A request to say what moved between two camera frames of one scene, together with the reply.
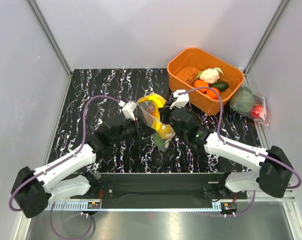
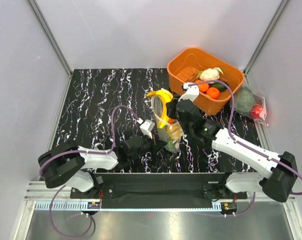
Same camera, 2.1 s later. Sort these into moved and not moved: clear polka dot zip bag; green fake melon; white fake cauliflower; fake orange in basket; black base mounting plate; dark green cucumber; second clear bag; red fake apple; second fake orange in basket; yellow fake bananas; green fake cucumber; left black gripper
Moved: yellow fake bananas; green fake cucumber; clear polka dot zip bag; left black gripper
Not moved: second fake orange in basket; white fake cauliflower; black base mounting plate; red fake apple; green fake melon; dark green cucumber; fake orange in basket; second clear bag
